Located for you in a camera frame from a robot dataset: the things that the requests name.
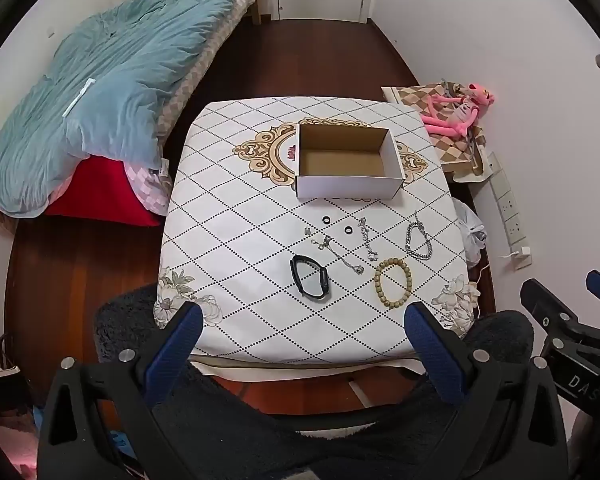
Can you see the wooden bed leg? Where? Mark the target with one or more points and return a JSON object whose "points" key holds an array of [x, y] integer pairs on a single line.
{"points": [[256, 12]]}

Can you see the dark fuzzy pants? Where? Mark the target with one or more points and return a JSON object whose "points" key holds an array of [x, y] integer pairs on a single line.
{"points": [[260, 435]]}

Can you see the pink checkered pillow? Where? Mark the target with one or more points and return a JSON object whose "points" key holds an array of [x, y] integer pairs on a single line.
{"points": [[150, 187]]}

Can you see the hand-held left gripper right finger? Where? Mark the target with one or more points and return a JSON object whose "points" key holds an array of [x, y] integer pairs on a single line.
{"points": [[437, 355]]}

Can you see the pink plush toy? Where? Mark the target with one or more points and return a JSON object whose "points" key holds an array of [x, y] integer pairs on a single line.
{"points": [[455, 110]]}

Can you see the white power strip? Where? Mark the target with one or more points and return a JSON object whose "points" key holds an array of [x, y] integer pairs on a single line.
{"points": [[505, 205]]}

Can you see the red blanket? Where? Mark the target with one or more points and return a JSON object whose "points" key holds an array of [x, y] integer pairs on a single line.
{"points": [[100, 190]]}

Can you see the white plastic bag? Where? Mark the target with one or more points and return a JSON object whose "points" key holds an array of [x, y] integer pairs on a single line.
{"points": [[472, 232]]}

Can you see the white charger plug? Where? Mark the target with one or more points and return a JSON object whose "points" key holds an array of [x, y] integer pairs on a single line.
{"points": [[521, 254]]}

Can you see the beige checkered mattress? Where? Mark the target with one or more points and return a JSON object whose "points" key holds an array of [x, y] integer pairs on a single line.
{"points": [[190, 85]]}

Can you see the light blue duvet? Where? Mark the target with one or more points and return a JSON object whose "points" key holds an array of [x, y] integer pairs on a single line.
{"points": [[105, 85]]}

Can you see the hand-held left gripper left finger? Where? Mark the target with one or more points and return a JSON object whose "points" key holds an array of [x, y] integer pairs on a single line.
{"points": [[175, 355]]}

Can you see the white cardboard box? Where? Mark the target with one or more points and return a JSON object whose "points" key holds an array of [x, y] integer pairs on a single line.
{"points": [[345, 187]]}

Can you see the black bangle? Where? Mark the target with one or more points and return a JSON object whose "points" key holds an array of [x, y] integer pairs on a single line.
{"points": [[294, 272]]}

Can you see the diamond patterned tablecloth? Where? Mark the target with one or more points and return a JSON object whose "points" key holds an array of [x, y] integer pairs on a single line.
{"points": [[230, 240]]}

